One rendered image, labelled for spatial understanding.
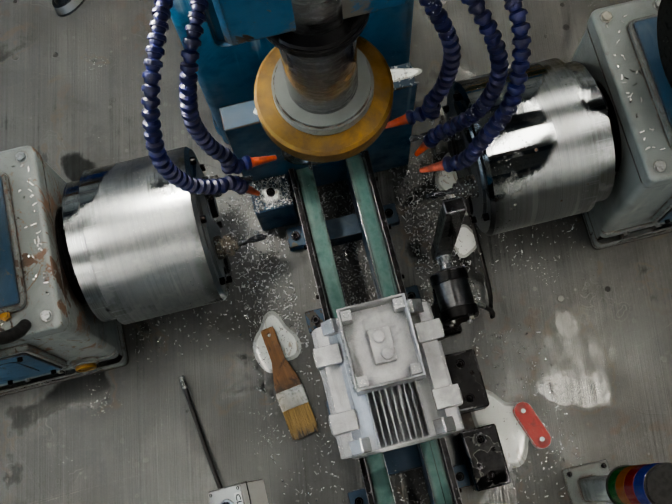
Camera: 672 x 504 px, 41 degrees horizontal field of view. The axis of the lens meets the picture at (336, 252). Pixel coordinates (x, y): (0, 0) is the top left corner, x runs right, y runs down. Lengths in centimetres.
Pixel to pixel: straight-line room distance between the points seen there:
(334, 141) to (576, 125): 40
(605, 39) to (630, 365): 58
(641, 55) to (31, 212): 92
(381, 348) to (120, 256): 40
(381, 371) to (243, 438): 40
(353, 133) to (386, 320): 30
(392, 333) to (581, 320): 47
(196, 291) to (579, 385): 70
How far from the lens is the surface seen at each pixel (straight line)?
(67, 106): 184
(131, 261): 133
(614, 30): 145
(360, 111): 113
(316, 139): 114
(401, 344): 129
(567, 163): 136
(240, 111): 137
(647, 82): 142
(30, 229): 137
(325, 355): 133
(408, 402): 129
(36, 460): 170
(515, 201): 136
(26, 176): 140
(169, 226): 131
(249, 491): 133
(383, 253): 152
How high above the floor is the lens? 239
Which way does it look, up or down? 75 degrees down
